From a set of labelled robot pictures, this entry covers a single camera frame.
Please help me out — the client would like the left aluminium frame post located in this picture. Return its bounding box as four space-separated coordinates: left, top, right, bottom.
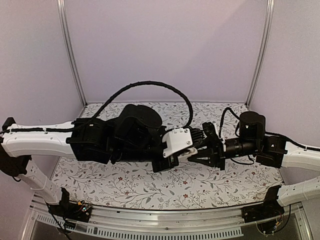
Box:
56 0 88 107

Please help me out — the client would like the white oval case lid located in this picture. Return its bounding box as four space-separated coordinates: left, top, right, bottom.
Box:
178 147 198 159

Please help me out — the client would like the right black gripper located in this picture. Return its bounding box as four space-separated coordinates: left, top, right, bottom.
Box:
187 137 259 172

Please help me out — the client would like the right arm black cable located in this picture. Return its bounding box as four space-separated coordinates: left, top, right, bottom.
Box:
218 106 242 138

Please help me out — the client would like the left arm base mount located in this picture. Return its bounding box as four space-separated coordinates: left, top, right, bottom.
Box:
48 187 93 223

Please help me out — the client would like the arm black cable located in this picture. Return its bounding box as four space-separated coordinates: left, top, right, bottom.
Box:
218 106 242 138
86 80 194 131

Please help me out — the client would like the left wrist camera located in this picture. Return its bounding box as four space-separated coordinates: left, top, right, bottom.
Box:
162 128 193 158

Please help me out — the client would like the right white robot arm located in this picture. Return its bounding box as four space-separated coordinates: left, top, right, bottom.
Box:
188 111 320 218

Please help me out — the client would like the aluminium frame post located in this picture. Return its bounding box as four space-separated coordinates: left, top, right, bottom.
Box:
245 0 275 108
56 0 88 107

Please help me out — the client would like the floral tablecloth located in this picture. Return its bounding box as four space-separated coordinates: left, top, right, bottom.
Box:
48 101 285 211

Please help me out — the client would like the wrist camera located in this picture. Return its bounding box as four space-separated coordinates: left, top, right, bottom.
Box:
202 122 221 141
162 128 193 158

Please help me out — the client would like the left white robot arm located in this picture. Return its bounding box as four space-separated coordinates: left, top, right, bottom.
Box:
0 104 204 217

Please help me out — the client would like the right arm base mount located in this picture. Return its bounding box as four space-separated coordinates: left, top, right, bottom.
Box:
241 185 285 223

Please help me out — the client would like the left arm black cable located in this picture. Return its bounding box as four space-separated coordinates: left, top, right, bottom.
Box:
86 80 194 131

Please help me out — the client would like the front aluminium rail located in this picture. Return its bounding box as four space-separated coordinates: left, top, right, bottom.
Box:
21 195 315 240

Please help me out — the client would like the right aluminium frame post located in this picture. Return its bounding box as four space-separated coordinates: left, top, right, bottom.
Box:
245 0 275 108

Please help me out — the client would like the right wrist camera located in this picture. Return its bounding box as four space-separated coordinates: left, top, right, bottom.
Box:
202 122 221 141

